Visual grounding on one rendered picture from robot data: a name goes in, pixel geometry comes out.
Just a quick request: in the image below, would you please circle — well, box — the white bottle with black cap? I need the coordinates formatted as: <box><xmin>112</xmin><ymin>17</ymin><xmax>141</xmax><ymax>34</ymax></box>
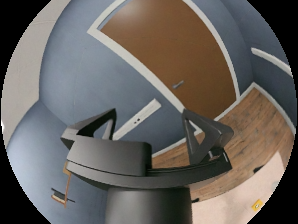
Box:
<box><xmin>271</xmin><ymin>181</ymin><xmax>279</xmax><ymax>192</ymax></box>

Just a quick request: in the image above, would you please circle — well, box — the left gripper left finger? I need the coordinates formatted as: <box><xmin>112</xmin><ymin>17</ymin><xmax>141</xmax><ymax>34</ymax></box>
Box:
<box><xmin>64</xmin><ymin>108</ymin><xmax>117</xmax><ymax>140</ymax></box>

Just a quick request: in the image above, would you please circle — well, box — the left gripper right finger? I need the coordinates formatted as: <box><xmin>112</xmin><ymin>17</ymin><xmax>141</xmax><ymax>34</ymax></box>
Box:
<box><xmin>181</xmin><ymin>108</ymin><xmax>234</xmax><ymax>165</ymax></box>

